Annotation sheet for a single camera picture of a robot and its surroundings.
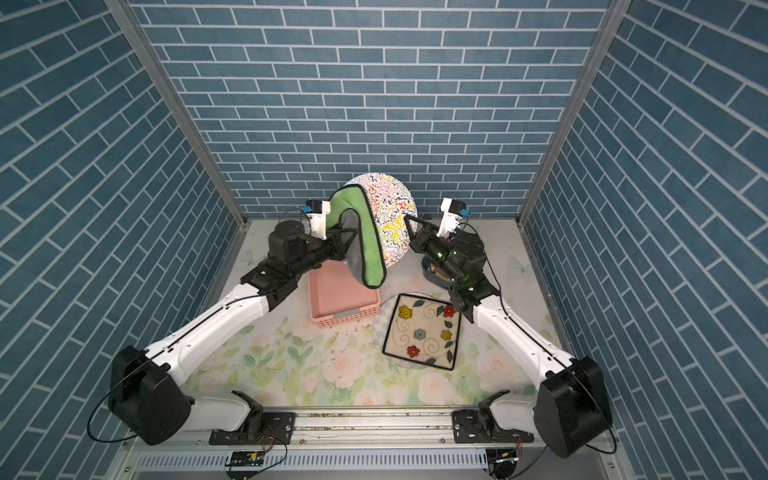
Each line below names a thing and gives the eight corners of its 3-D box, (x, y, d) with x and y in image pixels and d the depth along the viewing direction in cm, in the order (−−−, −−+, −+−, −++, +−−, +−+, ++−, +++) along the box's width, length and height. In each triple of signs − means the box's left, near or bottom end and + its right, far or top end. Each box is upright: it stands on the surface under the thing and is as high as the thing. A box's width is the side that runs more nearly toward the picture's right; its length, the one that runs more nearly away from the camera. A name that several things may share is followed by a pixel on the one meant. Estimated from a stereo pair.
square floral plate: (382, 354, 87) (382, 351, 86) (398, 295, 100) (398, 292, 98) (454, 371, 84) (456, 369, 83) (461, 309, 97) (462, 305, 96)
